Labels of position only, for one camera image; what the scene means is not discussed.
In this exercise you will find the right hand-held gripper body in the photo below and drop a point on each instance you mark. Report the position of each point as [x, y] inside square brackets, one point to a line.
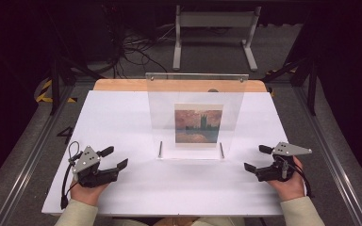
[290, 149]

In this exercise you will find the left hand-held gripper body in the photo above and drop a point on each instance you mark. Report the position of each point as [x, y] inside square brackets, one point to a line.
[86, 160]

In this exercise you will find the painting print card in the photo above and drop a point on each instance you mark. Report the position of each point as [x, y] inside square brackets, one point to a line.
[198, 125]

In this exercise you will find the clear acrylic picture frame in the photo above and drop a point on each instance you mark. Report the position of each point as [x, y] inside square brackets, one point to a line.
[163, 103]

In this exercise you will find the person's left hand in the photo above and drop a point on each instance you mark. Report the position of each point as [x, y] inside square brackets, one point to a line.
[86, 196]

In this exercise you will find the person's right hand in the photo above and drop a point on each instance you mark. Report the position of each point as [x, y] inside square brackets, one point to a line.
[292, 188]

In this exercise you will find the white board sheet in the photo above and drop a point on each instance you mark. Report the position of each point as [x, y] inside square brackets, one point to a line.
[113, 125]

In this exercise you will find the black metal stand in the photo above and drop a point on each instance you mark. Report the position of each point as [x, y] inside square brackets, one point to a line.
[55, 88]
[311, 91]

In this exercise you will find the wooden table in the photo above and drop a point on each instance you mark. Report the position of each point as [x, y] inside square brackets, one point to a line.
[119, 85]

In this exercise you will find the yellow black hazard tape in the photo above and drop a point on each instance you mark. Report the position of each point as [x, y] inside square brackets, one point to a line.
[44, 94]
[279, 71]

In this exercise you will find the white metal stand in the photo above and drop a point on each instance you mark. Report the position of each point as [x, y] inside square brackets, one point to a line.
[215, 19]

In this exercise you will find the aluminium floor rail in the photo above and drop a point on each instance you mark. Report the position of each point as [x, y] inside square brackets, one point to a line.
[31, 157]
[333, 157]

